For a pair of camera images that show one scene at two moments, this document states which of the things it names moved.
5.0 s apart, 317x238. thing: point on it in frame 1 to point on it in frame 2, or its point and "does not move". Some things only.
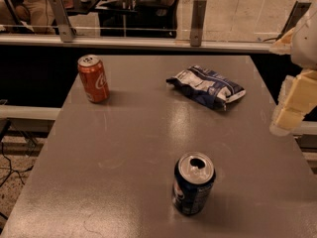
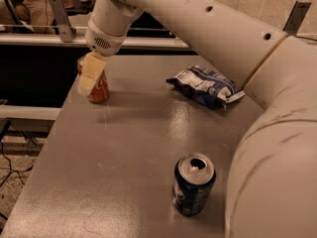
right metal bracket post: x=295 y=15 does not move
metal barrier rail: x=135 y=43 does not move
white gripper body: x=305 y=45 to x=103 y=41
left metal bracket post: x=60 y=15 does not move
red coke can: x=94 y=77 does not move
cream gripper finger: x=297 y=96 to x=93 y=65
